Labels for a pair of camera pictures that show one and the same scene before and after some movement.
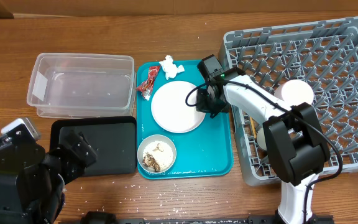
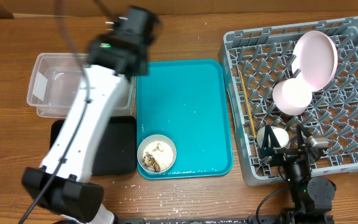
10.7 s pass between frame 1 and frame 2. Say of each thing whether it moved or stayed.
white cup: stayed
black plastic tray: stayed
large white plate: moved
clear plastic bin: stayed
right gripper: moved
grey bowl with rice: stayed
